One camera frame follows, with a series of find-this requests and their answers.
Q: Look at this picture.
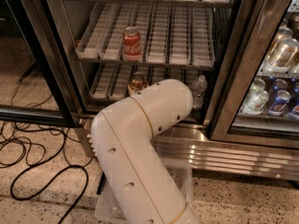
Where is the orange soda can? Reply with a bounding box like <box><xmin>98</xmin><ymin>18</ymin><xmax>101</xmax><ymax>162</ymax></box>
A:
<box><xmin>127</xmin><ymin>73</ymin><xmax>149</xmax><ymax>95</ymax></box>

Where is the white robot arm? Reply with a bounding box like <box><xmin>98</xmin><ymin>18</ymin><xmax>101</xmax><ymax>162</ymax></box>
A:
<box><xmin>91</xmin><ymin>79</ymin><xmax>199</xmax><ymax>224</ymax></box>

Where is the red coca-cola can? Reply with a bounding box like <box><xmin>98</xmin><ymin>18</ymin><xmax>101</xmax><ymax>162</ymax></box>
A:
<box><xmin>122</xmin><ymin>27</ymin><xmax>141</xmax><ymax>62</ymax></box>

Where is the stainless steel fridge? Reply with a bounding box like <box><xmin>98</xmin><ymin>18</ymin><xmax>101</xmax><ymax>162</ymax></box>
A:
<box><xmin>13</xmin><ymin>0</ymin><xmax>299</xmax><ymax>182</ymax></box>

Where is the closed glass fridge door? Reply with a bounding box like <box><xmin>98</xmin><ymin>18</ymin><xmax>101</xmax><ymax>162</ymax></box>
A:
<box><xmin>211</xmin><ymin>0</ymin><xmax>299</xmax><ymax>148</ymax></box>

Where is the silver green can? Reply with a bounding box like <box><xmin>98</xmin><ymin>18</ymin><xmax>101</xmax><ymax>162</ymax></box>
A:
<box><xmin>242</xmin><ymin>78</ymin><xmax>269</xmax><ymax>115</ymax></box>

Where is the open glass fridge door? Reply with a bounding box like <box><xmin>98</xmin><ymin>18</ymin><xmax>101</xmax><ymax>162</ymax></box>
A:
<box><xmin>0</xmin><ymin>0</ymin><xmax>79</xmax><ymax>128</ymax></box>

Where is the blue pepsi can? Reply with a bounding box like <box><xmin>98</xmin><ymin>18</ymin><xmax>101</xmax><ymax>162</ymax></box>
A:
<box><xmin>266</xmin><ymin>90</ymin><xmax>291</xmax><ymax>116</ymax></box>

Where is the silver gold can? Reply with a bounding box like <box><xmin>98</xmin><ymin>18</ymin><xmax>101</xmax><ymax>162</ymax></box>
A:
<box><xmin>264</xmin><ymin>38</ymin><xmax>299</xmax><ymax>73</ymax></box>

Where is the clear plastic water bottle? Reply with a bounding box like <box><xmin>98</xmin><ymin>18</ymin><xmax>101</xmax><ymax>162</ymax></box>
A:
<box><xmin>191</xmin><ymin>75</ymin><xmax>207</xmax><ymax>109</ymax></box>

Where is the clear plastic storage bin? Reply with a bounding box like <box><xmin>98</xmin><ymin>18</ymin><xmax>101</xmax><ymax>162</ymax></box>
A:
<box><xmin>94</xmin><ymin>159</ymin><xmax>194</xmax><ymax>224</ymax></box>

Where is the black floor cable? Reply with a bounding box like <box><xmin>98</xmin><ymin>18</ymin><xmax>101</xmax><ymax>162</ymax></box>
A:
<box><xmin>0</xmin><ymin>37</ymin><xmax>93</xmax><ymax>224</ymax></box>

